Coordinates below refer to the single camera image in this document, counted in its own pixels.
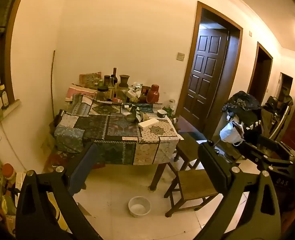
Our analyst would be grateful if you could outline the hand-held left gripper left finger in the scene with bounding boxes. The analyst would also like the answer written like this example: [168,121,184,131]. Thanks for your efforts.
[15,141,106,240]

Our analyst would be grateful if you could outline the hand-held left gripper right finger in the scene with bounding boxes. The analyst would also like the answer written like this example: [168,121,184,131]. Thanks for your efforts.
[198,140,282,240]

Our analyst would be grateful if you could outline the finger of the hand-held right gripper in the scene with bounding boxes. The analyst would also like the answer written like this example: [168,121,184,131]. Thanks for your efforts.
[234,139,295,173]

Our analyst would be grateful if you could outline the white plastic basin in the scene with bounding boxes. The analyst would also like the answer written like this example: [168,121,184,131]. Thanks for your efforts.
[128,196,151,218]

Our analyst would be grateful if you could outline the large wooden stool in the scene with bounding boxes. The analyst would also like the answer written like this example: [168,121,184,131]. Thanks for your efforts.
[164,169,220,218]

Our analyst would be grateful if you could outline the small wooden stool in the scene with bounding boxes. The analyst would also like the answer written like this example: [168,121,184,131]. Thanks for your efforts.
[173,132,209,171]

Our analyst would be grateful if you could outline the white paper bag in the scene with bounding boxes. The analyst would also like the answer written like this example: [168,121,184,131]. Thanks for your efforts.
[219,121,246,147]

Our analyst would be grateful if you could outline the black cart with clothes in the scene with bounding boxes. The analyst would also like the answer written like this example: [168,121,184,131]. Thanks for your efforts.
[221,91,266,161]

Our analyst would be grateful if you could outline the wooden table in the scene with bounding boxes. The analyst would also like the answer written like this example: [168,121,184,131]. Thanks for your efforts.
[54,80,184,193]

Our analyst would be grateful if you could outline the clear glass jar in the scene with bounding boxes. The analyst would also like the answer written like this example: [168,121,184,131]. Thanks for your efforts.
[168,99,177,115]

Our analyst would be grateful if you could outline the jar with orange lid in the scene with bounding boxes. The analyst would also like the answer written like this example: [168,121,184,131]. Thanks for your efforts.
[1,163,15,180]

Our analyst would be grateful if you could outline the flat white box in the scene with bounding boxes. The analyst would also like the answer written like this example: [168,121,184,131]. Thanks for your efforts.
[137,118,160,129]

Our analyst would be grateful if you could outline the glass jar with dark lid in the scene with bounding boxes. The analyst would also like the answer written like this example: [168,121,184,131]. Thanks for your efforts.
[96,86,110,101]

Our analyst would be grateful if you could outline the dark wooden panel door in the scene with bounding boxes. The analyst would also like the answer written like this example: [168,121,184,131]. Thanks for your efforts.
[181,29,230,131]

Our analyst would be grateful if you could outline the dark flared vase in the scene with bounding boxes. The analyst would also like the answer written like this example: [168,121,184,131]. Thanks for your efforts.
[119,74,130,88]

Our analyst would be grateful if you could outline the narrow brown door frame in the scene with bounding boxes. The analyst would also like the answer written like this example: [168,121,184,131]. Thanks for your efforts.
[247,42,273,103]

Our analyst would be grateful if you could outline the brown wooden door frame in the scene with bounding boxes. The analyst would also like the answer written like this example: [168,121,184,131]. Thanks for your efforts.
[175,1,243,138]

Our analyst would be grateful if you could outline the brown window frame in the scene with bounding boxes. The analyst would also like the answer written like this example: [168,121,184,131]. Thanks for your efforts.
[0,0,31,133]

